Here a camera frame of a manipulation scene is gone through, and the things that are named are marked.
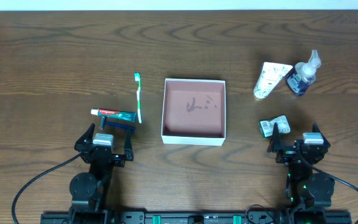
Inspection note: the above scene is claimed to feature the left black cable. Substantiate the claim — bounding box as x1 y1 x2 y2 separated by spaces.
11 151 83 224

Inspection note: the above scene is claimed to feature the green white soap packet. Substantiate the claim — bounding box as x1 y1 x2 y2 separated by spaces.
259 115 291 139

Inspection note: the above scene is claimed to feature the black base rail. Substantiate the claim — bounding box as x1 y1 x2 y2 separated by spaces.
40 210 353 224

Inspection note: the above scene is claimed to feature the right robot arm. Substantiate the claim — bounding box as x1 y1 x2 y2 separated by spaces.
267 123 335 223

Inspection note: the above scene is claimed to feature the right black cable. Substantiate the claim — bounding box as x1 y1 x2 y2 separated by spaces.
295 146 358 224

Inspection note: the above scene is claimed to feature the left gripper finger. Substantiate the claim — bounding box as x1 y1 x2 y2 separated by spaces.
124 129 133 156
74 123 95 152

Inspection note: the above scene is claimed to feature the green white toothbrush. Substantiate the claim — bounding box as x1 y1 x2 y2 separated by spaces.
134 72 142 123

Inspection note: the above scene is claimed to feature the black cable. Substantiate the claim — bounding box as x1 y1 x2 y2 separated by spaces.
11 151 83 224
295 146 358 224

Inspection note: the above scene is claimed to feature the Colgate toothpaste tube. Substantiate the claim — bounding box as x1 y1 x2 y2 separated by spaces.
91 109 137 122

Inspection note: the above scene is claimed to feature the white lotion tube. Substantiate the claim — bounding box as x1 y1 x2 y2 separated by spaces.
254 62 293 100

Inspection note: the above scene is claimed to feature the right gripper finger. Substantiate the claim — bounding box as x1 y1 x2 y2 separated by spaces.
312 123 331 148
267 123 281 152

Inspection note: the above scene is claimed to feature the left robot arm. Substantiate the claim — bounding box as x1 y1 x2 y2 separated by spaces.
69 124 135 223

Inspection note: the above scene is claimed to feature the blue disposable razor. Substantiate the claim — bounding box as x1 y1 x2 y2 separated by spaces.
99 116 135 132

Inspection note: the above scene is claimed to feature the clear blue pump soap bottle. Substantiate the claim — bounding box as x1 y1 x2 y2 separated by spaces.
286 50 321 96

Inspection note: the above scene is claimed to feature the white box with pink interior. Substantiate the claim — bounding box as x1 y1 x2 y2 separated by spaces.
161 78 226 146

